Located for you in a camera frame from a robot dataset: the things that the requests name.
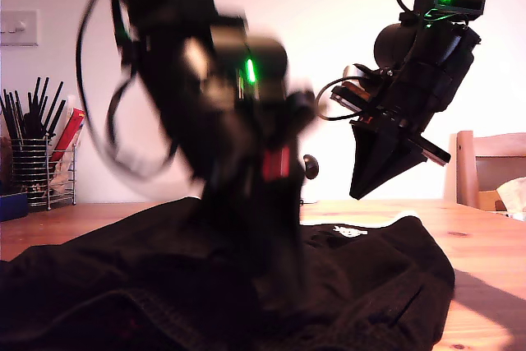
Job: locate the blue box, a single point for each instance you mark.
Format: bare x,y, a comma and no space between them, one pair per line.
12,208

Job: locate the wooden chair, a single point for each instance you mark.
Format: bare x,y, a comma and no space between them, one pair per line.
466,170

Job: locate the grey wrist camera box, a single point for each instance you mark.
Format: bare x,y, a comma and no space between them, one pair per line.
302,104
355,92

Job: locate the red paper packet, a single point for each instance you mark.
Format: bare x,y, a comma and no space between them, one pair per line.
72,129

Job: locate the white light switch plate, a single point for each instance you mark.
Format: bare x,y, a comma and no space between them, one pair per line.
24,34

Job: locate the white round webcam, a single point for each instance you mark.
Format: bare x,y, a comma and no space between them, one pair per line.
311,167

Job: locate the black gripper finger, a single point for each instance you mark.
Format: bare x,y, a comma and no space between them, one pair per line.
394,158
283,211
365,162
238,203

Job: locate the white tissue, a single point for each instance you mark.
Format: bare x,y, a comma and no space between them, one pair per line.
513,195

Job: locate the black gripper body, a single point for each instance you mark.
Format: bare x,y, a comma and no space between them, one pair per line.
419,96

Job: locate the black chopstick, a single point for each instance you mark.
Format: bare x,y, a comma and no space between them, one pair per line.
58,117
43,93
10,114
53,105
36,91

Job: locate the white paper sleeve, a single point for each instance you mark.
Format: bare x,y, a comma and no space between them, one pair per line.
72,103

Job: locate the tan cardboard box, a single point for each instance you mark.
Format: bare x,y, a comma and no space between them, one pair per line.
487,201

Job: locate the black shorts with white hem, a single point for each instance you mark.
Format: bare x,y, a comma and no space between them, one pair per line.
370,285

